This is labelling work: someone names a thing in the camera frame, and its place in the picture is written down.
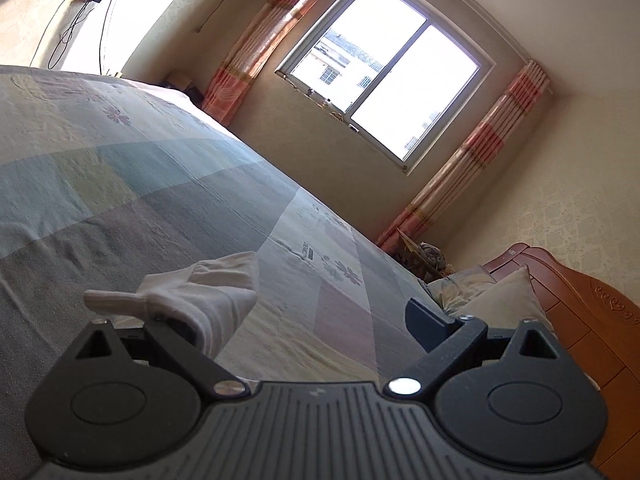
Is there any pink striped curtain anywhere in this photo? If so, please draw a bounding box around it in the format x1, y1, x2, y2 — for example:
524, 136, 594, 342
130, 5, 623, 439
200, 0, 352, 129
377, 60, 551, 257

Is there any dark low cabinet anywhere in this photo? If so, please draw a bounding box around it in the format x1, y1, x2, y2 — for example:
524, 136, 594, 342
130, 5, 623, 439
164, 72, 207, 107

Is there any wall power strip with cables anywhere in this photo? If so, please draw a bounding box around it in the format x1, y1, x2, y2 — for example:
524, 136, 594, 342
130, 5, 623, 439
45, 0, 133, 77

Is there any wooden nightstand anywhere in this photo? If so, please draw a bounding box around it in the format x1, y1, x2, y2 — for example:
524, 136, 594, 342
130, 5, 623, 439
397, 227, 452, 282

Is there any wooden headboard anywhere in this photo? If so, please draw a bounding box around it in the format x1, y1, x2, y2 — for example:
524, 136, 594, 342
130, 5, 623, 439
482, 242, 640, 480

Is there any grey plush toy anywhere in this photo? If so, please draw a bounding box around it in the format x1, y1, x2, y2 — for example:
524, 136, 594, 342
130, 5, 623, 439
419, 241, 447, 269

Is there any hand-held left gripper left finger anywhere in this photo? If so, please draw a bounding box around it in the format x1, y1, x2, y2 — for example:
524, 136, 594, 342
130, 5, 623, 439
75, 317, 252, 402

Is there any white long-sleeve shirt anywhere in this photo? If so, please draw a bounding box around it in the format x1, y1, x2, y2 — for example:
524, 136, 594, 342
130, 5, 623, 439
82, 251, 260, 361

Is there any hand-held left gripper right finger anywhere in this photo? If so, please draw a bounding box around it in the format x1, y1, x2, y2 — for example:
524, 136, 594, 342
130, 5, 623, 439
385, 299, 566, 397

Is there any large pastel printed pillow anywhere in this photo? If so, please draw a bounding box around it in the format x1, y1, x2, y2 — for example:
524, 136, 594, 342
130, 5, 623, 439
450, 266, 559, 337

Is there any window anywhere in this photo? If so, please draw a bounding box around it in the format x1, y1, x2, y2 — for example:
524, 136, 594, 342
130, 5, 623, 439
275, 0, 497, 177

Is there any small cream pillow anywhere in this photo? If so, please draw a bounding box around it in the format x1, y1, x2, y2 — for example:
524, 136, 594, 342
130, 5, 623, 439
427, 265, 500, 311

